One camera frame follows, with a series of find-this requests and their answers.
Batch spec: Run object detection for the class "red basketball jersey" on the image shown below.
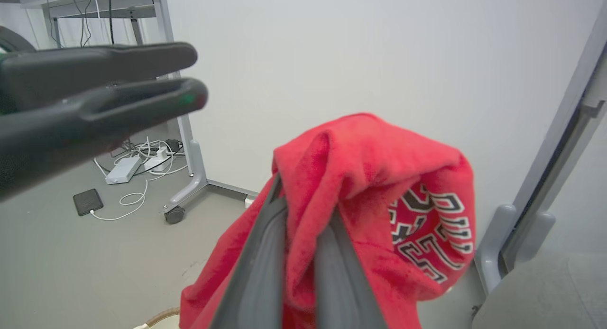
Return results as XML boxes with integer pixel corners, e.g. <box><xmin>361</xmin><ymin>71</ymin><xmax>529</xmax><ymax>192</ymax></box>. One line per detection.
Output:
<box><xmin>179</xmin><ymin>112</ymin><xmax>476</xmax><ymax>329</ymax></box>

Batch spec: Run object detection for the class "black flat phone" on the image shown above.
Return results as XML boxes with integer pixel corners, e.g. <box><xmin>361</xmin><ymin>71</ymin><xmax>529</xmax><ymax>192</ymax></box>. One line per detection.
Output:
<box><xmin>73</xmin><ymin>188</ymin><xmax>104</xmax><ymax>217</ymax></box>

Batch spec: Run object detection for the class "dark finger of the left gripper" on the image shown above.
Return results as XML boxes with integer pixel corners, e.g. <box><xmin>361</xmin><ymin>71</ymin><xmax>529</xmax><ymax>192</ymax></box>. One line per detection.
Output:
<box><xmin>0</xmin><ymin>42</ymin><xmax>198</xmax><ymax>115</ymax></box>
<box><xmin>0</xmin><ymin>78</ymin><xmax>209</xmax><ymax>201</ymax></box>

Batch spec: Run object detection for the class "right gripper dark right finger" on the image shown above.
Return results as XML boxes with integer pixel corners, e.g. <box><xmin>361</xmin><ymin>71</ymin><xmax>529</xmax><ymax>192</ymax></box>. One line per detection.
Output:
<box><xmin>314</xmin><ymin>210</ymin><xmax>387</xmax><ymax>329</ymax></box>

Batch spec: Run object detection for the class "white charger plug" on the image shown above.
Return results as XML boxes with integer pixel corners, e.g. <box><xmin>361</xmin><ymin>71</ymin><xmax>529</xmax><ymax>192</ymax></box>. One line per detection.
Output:
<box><xmin>145</xmin><ymin>146</ymin><xmax>172</xmax><ymax>173</ymax></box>

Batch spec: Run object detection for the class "black cable bundle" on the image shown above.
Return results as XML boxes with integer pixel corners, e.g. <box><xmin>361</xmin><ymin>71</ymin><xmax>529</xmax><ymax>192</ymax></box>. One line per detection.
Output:
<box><xmin>45</xmin><ymin>0</ymin><xmax>115</xmax><ymax>47</ymax></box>

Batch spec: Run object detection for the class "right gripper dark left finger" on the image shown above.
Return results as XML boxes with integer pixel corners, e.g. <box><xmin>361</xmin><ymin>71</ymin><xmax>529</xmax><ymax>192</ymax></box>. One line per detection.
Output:
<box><xmin>209</xmin><ymin>175</ymin><xmax>289</xmax><ymax>329</ymax></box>

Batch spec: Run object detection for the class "white rolling partition panel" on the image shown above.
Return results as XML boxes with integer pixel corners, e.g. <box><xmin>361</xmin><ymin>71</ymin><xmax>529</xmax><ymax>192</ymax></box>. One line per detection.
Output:
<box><xmin>152</xmin><ymin>0</ymin><xmax>607</xmax><ymax>294</ymax></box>

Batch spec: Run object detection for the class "long white floor cable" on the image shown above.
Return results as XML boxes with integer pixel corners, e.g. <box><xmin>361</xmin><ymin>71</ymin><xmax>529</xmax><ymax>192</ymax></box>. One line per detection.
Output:
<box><xmin>89</xmin><ymin>165</ymin><xmax>189</xmax><ymax>221</ymax></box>

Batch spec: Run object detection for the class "grey stand frame right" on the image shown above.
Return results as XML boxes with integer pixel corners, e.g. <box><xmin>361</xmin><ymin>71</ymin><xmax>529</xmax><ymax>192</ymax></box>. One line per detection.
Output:
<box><xmin>503</xmin><ymin>49</ymin><xmax>607</xmax><ymax>273</ymax></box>

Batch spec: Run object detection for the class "white power strip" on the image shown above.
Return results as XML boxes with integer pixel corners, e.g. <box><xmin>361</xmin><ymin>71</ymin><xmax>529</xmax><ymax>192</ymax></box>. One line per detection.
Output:
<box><xmin>104</xmin><ymin>156</ymin><xmax>143</xmax><ymax>185</ymax></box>

